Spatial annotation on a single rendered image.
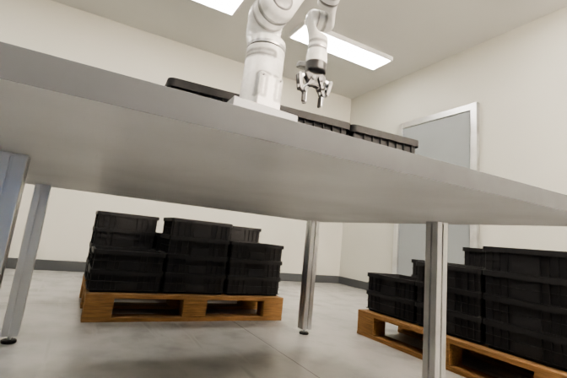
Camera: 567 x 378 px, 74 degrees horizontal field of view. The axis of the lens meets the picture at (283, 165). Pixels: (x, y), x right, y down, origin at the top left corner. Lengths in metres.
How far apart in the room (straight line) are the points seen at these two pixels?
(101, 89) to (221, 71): 4.62
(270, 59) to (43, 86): 0.53
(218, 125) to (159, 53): 4.44
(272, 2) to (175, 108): 0.51
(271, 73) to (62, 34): 4.13
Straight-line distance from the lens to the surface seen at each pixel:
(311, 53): 1.36
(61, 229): 4.46
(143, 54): 4.88
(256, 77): 0.86
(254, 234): 3.05
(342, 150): 0.59
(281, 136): 0.54
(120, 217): 2.79
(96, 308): 2.36
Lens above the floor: 0.53
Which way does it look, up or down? 11 degrees up
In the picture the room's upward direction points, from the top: 6 degrees clockwise
